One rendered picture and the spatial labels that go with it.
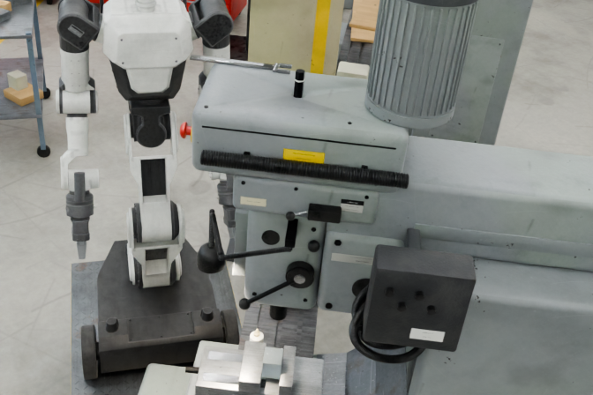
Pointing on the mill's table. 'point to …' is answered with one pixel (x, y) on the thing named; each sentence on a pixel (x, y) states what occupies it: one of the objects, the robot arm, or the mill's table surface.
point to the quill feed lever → (305, 273)
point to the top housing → (294, 123)
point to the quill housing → (268, 230)
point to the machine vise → (230, 375)
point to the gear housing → (369, 203)
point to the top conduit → (304, 168)
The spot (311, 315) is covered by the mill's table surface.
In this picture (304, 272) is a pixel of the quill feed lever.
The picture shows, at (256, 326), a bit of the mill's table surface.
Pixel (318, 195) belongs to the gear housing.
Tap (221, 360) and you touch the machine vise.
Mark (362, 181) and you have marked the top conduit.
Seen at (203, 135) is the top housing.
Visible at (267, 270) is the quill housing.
